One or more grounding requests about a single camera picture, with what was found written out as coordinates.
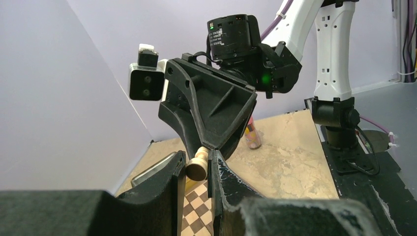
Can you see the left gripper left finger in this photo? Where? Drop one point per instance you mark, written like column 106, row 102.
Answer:
column 153, row 208

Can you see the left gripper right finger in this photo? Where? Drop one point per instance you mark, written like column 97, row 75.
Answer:
column 239, row 210

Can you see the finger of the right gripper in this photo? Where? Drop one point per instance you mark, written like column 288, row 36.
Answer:
column 174, row 110
column 220, row 119

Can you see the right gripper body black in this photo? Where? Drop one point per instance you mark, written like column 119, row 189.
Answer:
column 199, row 79

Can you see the wooden chess board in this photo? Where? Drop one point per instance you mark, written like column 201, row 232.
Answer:
column 197, row 215

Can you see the yellow metal tin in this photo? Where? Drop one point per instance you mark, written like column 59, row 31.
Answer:
column 155, row 168

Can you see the pink capped small bottle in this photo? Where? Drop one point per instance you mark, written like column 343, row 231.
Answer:
column 252, row 137

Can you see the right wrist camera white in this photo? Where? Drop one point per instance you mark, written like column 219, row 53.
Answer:
column 147, row 76

